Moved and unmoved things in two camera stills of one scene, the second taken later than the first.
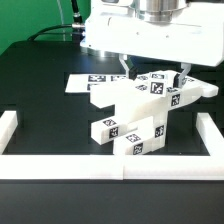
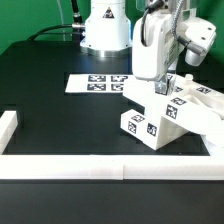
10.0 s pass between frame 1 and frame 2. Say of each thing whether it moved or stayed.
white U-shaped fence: stayed
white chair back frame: moved
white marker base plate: stayed
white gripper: moved
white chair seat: moved
